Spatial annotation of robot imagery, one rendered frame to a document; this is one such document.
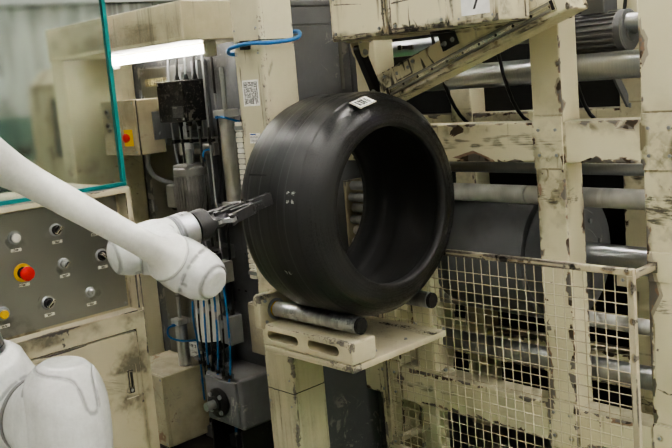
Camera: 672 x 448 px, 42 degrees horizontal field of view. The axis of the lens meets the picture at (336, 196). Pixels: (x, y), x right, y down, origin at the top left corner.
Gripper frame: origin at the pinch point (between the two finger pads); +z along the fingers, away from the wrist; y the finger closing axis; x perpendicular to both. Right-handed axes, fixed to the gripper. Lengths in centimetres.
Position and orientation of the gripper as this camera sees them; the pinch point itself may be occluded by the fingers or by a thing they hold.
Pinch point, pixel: (259, 202)
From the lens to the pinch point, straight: 213.5
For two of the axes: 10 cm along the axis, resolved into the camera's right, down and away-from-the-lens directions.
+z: 7.0, -2.9, 6.5
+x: 1.8, 9.6, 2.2
